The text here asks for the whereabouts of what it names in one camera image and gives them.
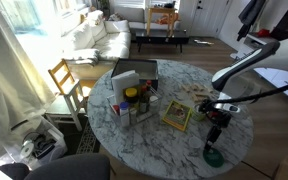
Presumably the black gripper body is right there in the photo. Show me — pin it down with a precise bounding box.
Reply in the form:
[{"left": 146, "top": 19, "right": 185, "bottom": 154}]
[{"left": 199, "top": 99, "right": 234, "bottom": 129}]

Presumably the transparent measuring cup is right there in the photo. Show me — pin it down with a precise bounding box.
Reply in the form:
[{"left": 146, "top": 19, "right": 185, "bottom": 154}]
[{"left": 187, "top": 135, "right": 203, "bottom": 155}]

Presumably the open metal can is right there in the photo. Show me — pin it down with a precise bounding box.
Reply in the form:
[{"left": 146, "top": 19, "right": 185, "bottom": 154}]
[{"left": 190, "top": 103, "right": 208, "bottom": 122}]

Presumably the dark blue open box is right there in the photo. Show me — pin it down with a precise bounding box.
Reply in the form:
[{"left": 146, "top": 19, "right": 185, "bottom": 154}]
[{"left": 110, "top": 58, "right": 160, "bottom": 91}]

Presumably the green round lid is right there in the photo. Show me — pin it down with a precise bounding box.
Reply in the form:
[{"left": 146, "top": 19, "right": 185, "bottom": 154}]
[{"left": 202, "top": 147, "right": 225, "bottom": 169}]

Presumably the wooden block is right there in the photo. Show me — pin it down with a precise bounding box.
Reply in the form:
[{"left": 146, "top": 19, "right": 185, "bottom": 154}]
[
  {"left": 192, "top": 90, "right": 204, "bottom": 100},
  {"left": 194, "top": 95, "right": 208, "bottom": 104}
]

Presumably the yellow picture book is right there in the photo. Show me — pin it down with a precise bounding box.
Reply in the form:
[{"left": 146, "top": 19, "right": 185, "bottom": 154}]
[{"left": 161, "top": 99, "right": 193, "bottom": 132}]

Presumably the white shaker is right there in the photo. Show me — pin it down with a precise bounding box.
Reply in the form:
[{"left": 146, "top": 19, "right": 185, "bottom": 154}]
[{"left": 149, "top": 95, "right": 160, "bottom": 114}]

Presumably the white shelf unit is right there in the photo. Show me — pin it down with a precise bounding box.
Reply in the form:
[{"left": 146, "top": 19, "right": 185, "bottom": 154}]
[{"left": 229, "top": 31, "right": 288, "bottom": 105}]

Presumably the dark bottle with red cap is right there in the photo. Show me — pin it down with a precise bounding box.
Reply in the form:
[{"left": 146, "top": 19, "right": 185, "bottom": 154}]
[
  {"left": 145, "top": 79, "right": 154, "bottom": 96},
  {"left": 138, "top": 85, "right": 151, "bottom": 114}
]

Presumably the clear condiment caddy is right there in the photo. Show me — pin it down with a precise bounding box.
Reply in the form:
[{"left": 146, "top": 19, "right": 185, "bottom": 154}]
[{"left": 106, "top": 87, "right": 164, "bottom": 130}]

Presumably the small glass shaker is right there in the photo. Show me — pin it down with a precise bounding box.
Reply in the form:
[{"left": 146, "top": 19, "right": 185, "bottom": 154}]
[{"left": 129, "top": 107, "right": 138, "bottom": 126}]

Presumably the white bottle with blue cap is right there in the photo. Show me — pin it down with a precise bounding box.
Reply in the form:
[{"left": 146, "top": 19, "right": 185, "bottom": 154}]
[{"left": 118, "top": 101, "right": 131, "bottom": 128}]

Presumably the dark jar with yellow lid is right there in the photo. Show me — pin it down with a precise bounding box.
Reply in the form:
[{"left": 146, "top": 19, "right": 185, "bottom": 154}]
[{"left": 124, "top": 87, "right": 140, "bottom": 105}]

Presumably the red object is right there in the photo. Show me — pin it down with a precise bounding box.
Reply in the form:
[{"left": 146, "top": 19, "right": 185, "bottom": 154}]
[{"left": 256, "top": 28, "right": 272, "bottom": 39}]

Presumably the small jar with red cap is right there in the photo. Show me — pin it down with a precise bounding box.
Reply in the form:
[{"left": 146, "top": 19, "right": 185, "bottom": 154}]
[{"left": 112, "top": 104, "right": 121, "bottom": 117}]

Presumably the white upright booklet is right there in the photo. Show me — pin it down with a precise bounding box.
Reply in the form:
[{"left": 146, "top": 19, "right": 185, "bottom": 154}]
[{"left": 111, "top": 69, "right": 141, "bottom": 105}]

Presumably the black coffee table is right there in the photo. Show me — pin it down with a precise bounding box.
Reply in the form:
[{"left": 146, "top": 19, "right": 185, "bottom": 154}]
[{"left": 134, "top": 28, "right": 190, "bottom": 54}]

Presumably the white door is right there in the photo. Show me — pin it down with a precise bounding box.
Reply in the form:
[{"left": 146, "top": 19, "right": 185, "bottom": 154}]
[{"left": 178, "top": 0, "right": 232, "bottom": 35}]

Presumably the dark hanging jacket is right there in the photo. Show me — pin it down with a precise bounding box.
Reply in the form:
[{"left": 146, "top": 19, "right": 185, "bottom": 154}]
[{"left": 236, "top": 0, "right": 268, "bottom": 42}]

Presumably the patterned rug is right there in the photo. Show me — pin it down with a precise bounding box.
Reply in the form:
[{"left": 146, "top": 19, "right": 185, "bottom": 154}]
[{"left": 74, "top": 119, "right": 102, "bottom": 155}]

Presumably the tall wooden side table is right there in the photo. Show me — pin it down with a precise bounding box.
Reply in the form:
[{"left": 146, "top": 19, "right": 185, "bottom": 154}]
[{"left": 145, "top": 5, "right": 180, "bottom": 38}]

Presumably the light grey sofa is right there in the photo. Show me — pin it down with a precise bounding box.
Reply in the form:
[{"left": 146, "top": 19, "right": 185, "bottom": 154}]
[{"left": 112, "top": 5, "right": 146, "bottom": 30}]

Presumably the dark grey office chair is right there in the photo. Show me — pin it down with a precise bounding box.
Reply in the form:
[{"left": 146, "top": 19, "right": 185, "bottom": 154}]
[{"left": 0, "top": 152, "right": 112, "bottom": 180}]

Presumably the white wooden chair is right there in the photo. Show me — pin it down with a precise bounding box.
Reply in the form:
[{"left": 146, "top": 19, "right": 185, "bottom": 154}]
[{"left": 44, "top": 80, "right": 87, "bottom": 133}]

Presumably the white sofa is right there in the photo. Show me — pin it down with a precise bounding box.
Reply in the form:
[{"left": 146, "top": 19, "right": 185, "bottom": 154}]
[{"left": 61, "top": 9, "right": 132, "bottom": 80}]

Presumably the colourful patterned pillow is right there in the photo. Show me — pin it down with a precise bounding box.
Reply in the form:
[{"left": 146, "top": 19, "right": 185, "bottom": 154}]
[{"left": 107, "top": 12, "right": 123, "bottom": 22}]

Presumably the grey white blanket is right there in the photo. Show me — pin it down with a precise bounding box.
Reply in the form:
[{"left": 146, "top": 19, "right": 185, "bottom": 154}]
[{"left": 63, "top": 48, "right": 101, "bottom": 67}]

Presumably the white sofa pillow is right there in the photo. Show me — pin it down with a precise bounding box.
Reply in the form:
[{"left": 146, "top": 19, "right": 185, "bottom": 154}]
[{"left": 86, "top": 9, "right": 106, "bottom": 27}]

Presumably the yellow wooden chair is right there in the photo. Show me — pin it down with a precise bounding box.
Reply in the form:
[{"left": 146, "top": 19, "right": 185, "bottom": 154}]
[{"left": 47, "top": 58, "right": 86, "bottom": 98}]

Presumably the green house plant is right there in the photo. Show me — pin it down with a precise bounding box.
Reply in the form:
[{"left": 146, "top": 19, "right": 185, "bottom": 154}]
[{"left": 98, "top": 0, "right": 112, "bottom": 12}]

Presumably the white curtain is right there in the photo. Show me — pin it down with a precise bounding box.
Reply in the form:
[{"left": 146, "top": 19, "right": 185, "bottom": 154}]
[{"left": 0, "top": 0, "right": 57, "bottom": 163}]

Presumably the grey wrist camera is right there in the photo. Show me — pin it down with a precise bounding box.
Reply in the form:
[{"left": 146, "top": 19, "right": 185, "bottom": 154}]
[{"left": 213, "top": 102, "right": 242, "bottom": 115}]

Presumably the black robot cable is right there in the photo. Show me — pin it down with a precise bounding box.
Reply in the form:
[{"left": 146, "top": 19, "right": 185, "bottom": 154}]
[{"left": 216, "top": 77, "right": 288, "bottom": 104}]

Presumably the white bin with cables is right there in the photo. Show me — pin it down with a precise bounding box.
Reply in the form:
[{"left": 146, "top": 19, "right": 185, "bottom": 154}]
[{"left": 16, "top": 127, "right": 69, "bottom": 169}]

